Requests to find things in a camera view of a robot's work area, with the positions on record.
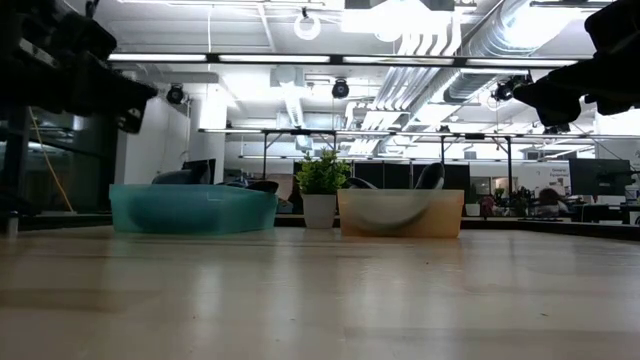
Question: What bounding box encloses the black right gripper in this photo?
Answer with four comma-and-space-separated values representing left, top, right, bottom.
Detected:
513, 0, 640, 127

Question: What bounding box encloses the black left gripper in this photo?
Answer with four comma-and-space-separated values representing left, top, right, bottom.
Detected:
0, 0, 157, 134

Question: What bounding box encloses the grey denim cap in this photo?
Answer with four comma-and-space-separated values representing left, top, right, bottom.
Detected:
343, 161, 447, 191

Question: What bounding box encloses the wide black monitor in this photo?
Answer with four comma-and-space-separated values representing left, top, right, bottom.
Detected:
568, 157, 633, 197

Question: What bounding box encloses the person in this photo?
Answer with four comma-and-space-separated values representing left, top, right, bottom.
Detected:
535, 186, 566, 207

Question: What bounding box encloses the small black monitor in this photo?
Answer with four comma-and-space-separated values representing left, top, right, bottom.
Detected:
180, 158, 218, 186

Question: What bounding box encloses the small background green plant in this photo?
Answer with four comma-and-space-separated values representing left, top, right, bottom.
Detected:
510, 185, 533, 217

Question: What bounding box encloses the teal translucent plastic bin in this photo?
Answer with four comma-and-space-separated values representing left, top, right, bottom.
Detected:
108, 182, 280, 236

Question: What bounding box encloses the orange translucent plastic bin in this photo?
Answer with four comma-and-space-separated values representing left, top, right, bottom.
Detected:
336, 187, 466, 239

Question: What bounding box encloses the green plant in white pot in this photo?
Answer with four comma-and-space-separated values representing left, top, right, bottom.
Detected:
295, 148, 352, 230

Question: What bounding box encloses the silver ventilation duct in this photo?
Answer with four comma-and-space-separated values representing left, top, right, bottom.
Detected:
442, 0, 591, 105

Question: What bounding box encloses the yellow hanging cord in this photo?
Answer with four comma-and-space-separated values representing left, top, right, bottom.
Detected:
28, 106, 75, 213

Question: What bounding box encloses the black metal table frame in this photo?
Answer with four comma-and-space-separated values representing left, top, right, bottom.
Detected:
0, 212, 640, 242

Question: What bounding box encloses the white hanging ring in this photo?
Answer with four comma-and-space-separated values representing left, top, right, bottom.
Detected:
293, 11, 323, 42

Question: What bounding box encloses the black background rig frame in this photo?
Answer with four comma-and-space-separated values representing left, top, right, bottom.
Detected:
198, 127, 640, 191

